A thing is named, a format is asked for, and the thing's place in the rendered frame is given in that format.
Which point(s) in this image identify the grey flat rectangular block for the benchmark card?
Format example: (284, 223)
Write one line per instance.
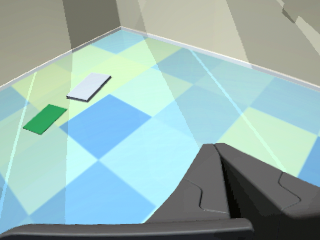
(89, 87)

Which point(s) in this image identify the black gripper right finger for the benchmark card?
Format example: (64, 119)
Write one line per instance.
(279, 206)

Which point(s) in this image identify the flat green rectangular block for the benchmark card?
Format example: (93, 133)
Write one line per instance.
(44, 119)

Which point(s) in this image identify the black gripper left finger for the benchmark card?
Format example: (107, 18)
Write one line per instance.
(197, 209)

